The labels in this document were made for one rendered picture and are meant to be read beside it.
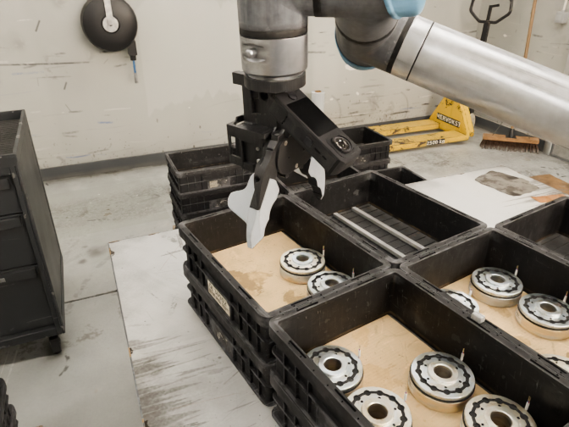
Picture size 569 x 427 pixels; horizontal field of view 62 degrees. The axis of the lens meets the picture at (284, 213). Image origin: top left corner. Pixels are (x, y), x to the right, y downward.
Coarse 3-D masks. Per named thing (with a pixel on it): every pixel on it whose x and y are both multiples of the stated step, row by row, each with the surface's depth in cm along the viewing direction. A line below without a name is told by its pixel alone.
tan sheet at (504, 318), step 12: (468, 276) 108; (444, 288) 104; (456, 288) 104; (480, 312) 97; (492, 312) 97; (504, 312) 97; (504, 324) 93; (516, 324) 93; (516, 336) 90; (528, 336) 90; (540, 348) 87; (552, 348) 87; (564, 348) 87
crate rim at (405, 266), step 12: (492, 228) 107; (456, 240) 102; (468, 240) 102; (516, 240) 102; (432, 252) 98; (444, 252) 99; (540, 252) 98; (408, 264) 94; (564, 264) 94; (420, 276) 90; (432, 288) 87; (456, 300) 84; (468, 312) 81; (492, 324) 78; (504, 336) 76; (528, 348) 73; (540, 360) 71; (564, 372) 69
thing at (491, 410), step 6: (486, 408) 71; (492, 408) 71; (498, 408) 71; (504, 408) 71; (486, 414) 70; (504, 414) 71; (510, 414) 70; (486, 420) 69; (510, 420) 70; (516, 420) 69; (492, 426) 68; (498, 426) 68; (516, 426) 68
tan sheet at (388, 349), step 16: (384, 320) 94; (352, 336) 90; (368, 336) 90; (384, 336) 90; (400, 336) 90; (368, 352) 86; (384, 352) 86; (400, 352) 86; (416, 352) 86; (368, 368) 83; (384, 368) 83; (400, 368) 83; (368, 384) 80; (384, 384) 80; (400, 384) 80; (416, 400) 77; (416, 416) 74; (432, 416) 74; (448, 416) 74
